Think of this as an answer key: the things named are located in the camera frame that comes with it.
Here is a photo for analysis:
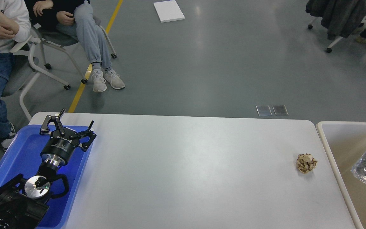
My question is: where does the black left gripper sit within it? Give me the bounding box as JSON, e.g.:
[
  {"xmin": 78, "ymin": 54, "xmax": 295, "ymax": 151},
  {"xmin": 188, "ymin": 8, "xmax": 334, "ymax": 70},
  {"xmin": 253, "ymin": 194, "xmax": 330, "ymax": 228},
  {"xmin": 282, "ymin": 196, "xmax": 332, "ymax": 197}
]
[{"xmin": 40, "ymin": 108, "xmax": 98, "ymax": 168}]

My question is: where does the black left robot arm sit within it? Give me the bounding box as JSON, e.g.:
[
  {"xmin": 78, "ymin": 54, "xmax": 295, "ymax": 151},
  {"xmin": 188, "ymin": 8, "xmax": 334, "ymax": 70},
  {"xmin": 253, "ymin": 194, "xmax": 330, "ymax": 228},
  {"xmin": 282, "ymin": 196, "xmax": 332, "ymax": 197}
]
[{"xmin": 0, "ymin": 110, "xmax": 96, "ymax": 229}]

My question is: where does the blue plastic tray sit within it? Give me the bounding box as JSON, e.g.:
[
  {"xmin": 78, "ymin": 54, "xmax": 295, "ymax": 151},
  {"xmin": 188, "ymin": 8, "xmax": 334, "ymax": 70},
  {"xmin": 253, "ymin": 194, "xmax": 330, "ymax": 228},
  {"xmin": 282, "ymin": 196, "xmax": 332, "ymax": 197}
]
[{"xmin": 0, "ymin": 125, "xmax": 91, "ymax": 229}]

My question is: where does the white office chair near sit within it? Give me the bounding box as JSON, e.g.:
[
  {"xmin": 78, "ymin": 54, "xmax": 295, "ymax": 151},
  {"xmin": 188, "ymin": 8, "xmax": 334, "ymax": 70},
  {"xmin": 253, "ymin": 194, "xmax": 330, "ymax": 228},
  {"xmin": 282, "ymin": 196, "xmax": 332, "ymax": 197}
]
[{"xmin": 2, "ymin": 27, "xmax": 70, "ymax": 121}]

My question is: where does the grey office chair far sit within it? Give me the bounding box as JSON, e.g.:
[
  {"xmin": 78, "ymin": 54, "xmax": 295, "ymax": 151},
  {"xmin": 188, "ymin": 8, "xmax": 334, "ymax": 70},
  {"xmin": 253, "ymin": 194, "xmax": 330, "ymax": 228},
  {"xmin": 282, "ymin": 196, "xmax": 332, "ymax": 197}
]
[{"xmin": 31, "ymin": 16, "xmax": 117, "ymax": 90}]

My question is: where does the person in light jeans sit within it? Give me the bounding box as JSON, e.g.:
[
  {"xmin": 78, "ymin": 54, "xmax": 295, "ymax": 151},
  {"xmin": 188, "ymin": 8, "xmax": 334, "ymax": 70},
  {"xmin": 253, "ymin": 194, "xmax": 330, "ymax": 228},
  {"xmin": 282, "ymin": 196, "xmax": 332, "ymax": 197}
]
[{"xmin": 25, "ymin": 0, "xmax": 125, "ymax": 92}]

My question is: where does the white flat box on floor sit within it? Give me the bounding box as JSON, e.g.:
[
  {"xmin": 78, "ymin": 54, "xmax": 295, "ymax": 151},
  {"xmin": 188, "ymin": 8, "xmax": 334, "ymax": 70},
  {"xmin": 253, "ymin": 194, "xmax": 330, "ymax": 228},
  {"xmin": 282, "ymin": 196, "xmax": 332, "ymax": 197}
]
[{"xmin": 154, "ymin": 0, "xmax": 185, "ymax": 23}]

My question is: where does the left metal floor plate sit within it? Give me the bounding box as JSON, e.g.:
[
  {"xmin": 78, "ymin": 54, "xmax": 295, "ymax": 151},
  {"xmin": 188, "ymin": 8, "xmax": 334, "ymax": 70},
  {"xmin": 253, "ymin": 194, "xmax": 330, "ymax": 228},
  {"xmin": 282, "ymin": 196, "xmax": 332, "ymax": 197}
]
[{"xmin": 256, "ymin": 105, "xmax": 272, "ymax": 116}]

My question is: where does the metal floor plate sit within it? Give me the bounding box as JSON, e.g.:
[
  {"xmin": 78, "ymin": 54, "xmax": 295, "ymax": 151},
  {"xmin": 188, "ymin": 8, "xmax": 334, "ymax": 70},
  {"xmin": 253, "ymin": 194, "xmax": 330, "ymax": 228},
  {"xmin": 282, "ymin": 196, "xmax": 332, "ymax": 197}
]
[
  {"xmin": 256, "ymin": 105, "xmax": 272, "ymax": 116},
  {"xmin": 273, "ymin": 105, "xmax": 289, "ymax": 116}
]

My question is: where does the right metal floor plate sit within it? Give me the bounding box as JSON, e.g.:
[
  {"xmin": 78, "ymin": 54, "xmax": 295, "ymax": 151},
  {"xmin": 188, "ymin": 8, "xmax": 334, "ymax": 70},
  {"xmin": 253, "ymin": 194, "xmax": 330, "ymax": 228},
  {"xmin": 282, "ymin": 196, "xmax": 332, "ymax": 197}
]
[{"xmin": 273, "ymin": 105, "xmax": 289, "ymax": 116}]

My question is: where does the crumpled brown paper ball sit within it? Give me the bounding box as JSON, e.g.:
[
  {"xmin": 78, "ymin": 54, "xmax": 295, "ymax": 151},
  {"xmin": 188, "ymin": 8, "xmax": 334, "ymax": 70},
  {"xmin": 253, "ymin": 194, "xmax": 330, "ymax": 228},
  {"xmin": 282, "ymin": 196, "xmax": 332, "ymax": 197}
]
[{"xmin": 296, "ymin": 154, "xmax": 318, "ymax": 174}]

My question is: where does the beige plastic bin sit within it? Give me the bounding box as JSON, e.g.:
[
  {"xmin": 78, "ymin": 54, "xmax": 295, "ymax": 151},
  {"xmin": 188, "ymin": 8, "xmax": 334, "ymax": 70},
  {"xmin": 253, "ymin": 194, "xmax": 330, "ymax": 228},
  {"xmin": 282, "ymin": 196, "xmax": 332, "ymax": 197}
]
[{"xmin": 316, "ymin": 121, "xmax": 366, "ymax": 229}]

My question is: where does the chair with dark coat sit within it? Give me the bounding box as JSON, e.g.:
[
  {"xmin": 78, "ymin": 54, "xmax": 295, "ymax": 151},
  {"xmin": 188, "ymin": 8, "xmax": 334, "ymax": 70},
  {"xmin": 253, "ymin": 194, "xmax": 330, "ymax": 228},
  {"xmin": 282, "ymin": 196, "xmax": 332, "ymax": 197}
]
[{"xmin": 306, "ymin": 0, "xmax": 366, "ymax": 53}]

